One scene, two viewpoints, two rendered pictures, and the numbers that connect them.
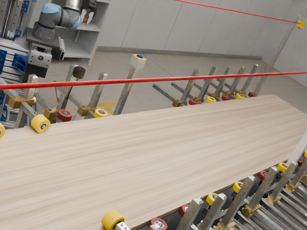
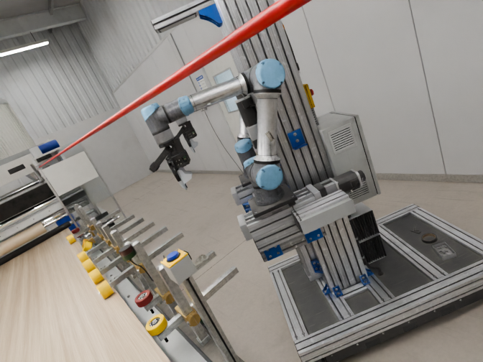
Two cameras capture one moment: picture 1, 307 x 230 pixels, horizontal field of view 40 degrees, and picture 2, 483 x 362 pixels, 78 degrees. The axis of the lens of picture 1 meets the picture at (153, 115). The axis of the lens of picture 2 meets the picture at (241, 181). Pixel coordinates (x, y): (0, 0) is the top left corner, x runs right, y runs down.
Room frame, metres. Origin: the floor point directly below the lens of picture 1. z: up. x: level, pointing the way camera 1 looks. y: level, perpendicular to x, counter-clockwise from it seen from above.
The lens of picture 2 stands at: (3.23, -0.41, 1.62)
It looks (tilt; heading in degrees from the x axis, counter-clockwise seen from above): 17 degrees down; 115
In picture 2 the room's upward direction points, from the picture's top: 24 degrees counter-clockwise
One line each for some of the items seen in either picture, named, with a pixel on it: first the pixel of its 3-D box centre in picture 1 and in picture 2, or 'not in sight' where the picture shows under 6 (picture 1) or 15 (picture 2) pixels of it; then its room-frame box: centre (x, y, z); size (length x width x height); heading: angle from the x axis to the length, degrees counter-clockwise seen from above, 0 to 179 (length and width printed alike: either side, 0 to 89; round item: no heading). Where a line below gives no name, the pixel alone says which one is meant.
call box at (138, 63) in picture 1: (137, 61); (179, 266); (2.61, 0.23, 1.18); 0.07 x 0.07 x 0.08; 57
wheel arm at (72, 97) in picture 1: (79, 104); (200, 300); (2.40, 0.46, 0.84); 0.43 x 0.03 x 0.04; 57
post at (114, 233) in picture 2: not in sight; (132, 262); (1.76, 0.78, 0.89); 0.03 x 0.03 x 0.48; 57
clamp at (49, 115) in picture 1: (56, 113); (164, 294); (2.16, 0.52, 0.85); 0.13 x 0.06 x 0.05; 147
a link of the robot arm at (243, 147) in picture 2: not in sight; (245, 150); (2.51, 1.36, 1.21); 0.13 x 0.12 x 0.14; 108
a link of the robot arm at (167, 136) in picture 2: not in sight; (164, 137); (2.51, 0.62, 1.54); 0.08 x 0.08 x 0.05
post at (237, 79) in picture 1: (232, 89); not in sight; (3.86, -0.58, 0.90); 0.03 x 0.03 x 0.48; 57
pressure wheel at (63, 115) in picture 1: (62, 120); (147, 304); (2.10, 0.46, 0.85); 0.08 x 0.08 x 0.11
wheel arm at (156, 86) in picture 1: (172, 98); not in sight; (3.23, -0.09, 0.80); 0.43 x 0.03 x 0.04; 57
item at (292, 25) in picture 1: (276, 62); not in sight; (4.31, -0.92, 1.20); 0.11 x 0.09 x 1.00; 57
